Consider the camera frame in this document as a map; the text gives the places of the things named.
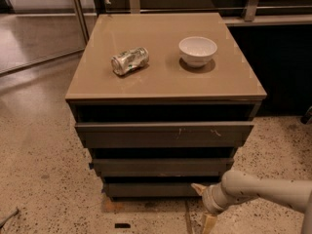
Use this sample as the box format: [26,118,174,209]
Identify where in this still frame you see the white ceramic bowl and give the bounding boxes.
[178,36,217,67]

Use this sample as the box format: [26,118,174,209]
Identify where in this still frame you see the grey top drawer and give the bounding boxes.
[75,122,254,148]

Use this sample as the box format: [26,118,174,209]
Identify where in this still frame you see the crushed silver green can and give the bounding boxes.
[111,47,149,76]

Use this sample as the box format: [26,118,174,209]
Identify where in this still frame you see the grey drawer cabinet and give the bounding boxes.
[65,13,266,185]

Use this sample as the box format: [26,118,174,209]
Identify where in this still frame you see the grey bottom drawer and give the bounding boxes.
[102,181,222,199]

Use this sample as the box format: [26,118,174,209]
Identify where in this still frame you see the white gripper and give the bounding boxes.
[191,183,231,234]

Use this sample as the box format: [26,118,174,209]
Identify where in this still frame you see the black caster wheel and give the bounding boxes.
[300,105,312,124]

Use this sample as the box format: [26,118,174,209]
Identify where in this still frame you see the metal railing frame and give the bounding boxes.
[72,0,312,41]

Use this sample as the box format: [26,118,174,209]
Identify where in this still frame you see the grey drawer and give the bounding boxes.
[102,181,222,199]
[90,158,234,177]
[75,122,254,148]

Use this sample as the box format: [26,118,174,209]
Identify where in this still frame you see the grey middle drawer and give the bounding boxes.
[90,158,234,177]

